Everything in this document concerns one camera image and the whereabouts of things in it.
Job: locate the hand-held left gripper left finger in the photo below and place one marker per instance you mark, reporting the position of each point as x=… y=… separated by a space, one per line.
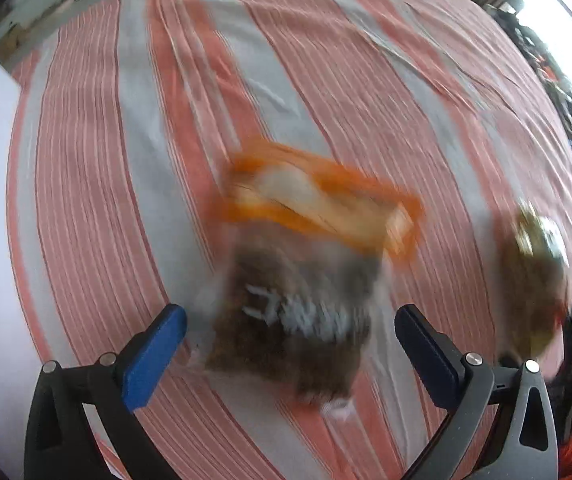
x=153 y=360

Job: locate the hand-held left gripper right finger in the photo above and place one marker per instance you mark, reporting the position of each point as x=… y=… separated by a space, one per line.
x=423 y=355

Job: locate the clear bag of brown snacks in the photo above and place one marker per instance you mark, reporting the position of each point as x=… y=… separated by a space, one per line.
x=531 y=285

